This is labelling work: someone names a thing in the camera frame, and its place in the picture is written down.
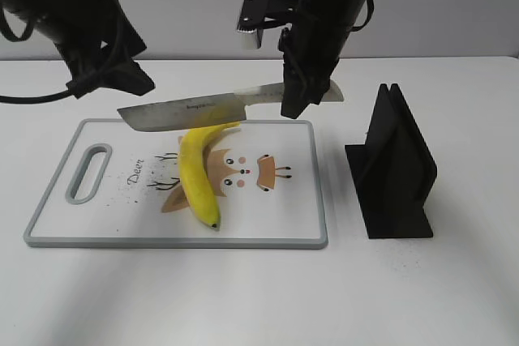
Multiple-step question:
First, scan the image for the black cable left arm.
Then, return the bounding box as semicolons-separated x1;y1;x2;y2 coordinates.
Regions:
0;0;127;105

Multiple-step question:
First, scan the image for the white grey-rimmed cutting board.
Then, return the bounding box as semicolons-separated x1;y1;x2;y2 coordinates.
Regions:
24;119;328;249

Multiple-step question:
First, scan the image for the black knife stand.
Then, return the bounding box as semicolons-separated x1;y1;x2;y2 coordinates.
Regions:
345;83;437;239

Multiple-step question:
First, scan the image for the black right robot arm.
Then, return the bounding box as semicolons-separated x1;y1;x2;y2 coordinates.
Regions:
278;0;374;119

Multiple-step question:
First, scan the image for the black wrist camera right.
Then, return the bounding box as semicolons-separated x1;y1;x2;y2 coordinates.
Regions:
236;0;300;49

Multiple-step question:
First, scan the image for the yellow plastic banana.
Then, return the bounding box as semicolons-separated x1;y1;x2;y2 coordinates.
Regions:
178;122;240;229

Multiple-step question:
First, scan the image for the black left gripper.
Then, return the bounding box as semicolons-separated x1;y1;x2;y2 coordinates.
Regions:
55;0;155;98

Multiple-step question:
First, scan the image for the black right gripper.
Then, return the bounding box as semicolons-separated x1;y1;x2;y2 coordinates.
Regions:
279;0;365;119

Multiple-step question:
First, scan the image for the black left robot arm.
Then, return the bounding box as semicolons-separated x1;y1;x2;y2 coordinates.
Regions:
1;0;155;105

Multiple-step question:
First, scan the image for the white-handled kitchen knife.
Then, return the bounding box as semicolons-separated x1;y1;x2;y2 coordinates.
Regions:
116;79;345;133

